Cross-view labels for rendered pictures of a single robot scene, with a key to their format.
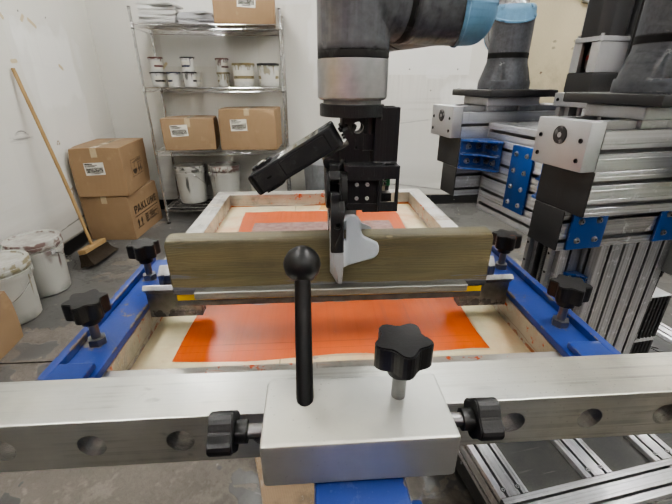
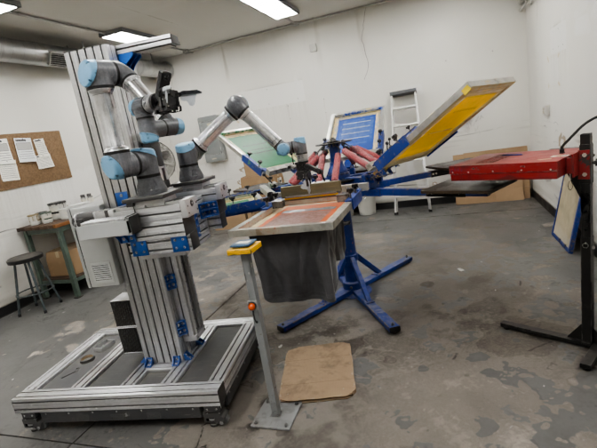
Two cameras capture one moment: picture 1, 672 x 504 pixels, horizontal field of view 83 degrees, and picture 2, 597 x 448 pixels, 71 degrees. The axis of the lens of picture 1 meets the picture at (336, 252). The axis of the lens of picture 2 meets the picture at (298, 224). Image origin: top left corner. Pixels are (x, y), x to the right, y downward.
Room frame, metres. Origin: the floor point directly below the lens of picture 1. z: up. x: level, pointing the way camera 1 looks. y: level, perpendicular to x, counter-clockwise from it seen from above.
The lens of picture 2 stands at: (2.97, 0.99, 1.46)
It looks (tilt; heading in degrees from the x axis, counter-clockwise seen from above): 13 degrees down; 204
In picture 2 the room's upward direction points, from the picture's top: 9 degrees counter-clockwise
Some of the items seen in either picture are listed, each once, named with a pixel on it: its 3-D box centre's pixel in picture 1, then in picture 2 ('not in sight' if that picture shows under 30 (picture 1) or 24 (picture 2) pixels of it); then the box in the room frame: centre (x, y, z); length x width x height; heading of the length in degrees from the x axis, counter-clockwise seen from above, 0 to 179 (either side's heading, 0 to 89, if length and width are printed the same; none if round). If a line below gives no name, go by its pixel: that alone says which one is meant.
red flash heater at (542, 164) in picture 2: not in sight; (518, 164); (0.27, 1.22, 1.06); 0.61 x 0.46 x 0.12; 64
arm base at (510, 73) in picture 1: (505, 71); (150, 184); (1.29, -0.52, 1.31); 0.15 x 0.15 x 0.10
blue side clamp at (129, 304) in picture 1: (132, 322); (354, 199); (0.44, 0.28, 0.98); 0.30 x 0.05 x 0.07; 4
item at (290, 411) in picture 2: not in sight; (261, 333); (1.27, -0.06, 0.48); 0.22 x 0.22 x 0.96; 4
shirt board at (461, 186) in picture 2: not in sight; (409, 190); (-0.06, 0.55, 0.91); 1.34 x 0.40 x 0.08; 64
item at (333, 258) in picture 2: not in sight; (338, 250); (0.74, 0.23, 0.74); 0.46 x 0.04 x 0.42; 4
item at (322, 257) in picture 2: not in sight; (291, 267); (0.99, 0.04, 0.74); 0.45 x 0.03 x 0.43; 94
